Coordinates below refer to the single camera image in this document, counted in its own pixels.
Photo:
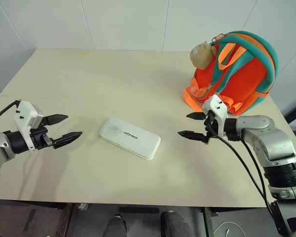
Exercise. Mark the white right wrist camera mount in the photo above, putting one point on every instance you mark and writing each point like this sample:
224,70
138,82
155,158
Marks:
215,106

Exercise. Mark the metal table leg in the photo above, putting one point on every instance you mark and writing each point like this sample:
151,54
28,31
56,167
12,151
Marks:
67,219
207,222

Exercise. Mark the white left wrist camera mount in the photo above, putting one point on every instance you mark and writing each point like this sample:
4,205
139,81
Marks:
24,111

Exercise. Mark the orange and teal backpack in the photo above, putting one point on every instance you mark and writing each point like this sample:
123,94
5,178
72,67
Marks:
239,74

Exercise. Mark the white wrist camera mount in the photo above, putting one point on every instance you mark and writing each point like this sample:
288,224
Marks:
215,106
24,111

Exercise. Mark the white rectangular case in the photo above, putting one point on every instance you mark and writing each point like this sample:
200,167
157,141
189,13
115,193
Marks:
130,138

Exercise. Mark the beige plush bear toy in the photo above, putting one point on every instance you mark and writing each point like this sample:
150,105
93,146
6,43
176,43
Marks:
202,55

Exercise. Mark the dark rounded shape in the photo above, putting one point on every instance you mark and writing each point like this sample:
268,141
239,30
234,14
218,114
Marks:
116,227

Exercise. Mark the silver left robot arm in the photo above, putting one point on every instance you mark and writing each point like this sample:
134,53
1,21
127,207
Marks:
0,145

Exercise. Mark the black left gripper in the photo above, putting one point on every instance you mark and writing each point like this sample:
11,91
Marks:
40,140

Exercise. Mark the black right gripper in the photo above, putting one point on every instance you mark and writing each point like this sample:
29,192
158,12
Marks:
210,128

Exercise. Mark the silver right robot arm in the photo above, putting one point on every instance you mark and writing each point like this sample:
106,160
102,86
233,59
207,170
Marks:
269,138

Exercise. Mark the black table frame bar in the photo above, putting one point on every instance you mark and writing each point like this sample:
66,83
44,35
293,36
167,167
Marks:
138,210

